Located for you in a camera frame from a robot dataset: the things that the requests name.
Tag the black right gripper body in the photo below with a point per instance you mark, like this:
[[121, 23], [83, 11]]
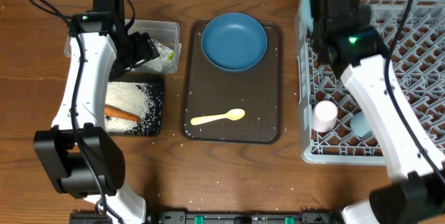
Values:
[[363, 18]]

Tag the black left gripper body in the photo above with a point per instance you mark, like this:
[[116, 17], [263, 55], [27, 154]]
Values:
[[136, 50]]

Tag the white tissue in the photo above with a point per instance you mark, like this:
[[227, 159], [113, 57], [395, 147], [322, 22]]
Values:
[[159, 64]]

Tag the green snack wrapper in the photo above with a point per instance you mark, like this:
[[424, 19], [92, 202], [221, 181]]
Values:
[[170, 56]]

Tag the orange carrot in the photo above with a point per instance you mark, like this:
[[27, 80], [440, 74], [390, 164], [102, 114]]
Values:
[[112, 112]]

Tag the pink cup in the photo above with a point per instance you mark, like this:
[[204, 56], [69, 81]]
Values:
[[324, 116]]

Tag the small blue cup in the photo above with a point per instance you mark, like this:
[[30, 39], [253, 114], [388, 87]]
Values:
[[359, 125]]

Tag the dark blue plate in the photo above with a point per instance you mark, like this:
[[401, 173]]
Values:
[[234, 42]]

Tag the yellow plastic spoon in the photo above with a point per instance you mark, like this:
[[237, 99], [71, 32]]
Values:
[[233, 114]]

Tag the light blue rice bowl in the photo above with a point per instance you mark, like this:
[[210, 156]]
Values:
[[305, 15]]

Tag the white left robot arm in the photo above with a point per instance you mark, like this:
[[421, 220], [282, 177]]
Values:
[[78, 156]]

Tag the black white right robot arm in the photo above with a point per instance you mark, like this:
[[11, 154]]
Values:
[[414, 165]]

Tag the black waste tray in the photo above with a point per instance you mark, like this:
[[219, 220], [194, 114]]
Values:
[[156, 112]]

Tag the grey dishwasher rack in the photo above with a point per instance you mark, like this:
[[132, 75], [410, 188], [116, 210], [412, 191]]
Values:
[[418, 63]]

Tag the clear plastic bin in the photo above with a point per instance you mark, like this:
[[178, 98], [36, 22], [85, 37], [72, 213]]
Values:
[[166, 33]]

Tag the spilled white rice pile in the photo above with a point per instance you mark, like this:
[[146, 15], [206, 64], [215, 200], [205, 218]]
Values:
[[132, 102]]

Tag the dark brown serving tray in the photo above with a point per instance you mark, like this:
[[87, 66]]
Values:
[[209, 90]]

